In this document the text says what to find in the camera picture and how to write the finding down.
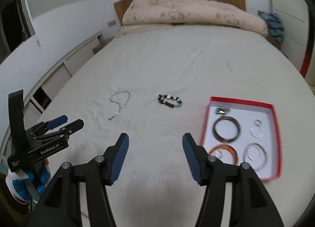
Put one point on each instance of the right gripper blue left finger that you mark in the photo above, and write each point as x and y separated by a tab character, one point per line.
59	205

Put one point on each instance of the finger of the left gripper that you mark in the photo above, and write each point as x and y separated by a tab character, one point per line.
71	128
52	124

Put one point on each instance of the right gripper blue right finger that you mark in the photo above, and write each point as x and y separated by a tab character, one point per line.
251	204

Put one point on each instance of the large silver bangle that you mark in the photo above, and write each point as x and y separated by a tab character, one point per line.
256	156

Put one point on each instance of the amber orange bangle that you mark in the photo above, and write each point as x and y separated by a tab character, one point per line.
217	152

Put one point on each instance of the textured silver hoop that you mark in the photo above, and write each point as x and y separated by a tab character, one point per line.
256	131

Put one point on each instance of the dark brown bangle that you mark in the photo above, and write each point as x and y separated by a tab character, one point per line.
226	129

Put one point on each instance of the silver watch charm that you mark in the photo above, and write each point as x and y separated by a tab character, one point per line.
222	110

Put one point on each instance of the red jewelry box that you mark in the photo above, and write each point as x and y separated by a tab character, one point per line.
248	113

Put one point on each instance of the blue white gloved hand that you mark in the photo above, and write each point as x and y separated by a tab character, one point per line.
16	183

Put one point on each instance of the white low cabinet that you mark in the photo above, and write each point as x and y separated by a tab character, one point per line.
29	66

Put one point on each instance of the wooden nightstand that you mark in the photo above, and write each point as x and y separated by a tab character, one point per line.
101	45

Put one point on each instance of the white bed mattress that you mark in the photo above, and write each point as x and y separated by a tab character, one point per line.
155	86

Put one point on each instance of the pink floral duvet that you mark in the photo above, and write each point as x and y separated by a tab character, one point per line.
204	12

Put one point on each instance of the blue crumpled cloth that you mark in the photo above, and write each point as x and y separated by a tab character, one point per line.
274	24

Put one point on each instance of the white wardrobe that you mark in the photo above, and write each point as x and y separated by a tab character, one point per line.
294	15

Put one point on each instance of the wall power socket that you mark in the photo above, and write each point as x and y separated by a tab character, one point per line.
111	23

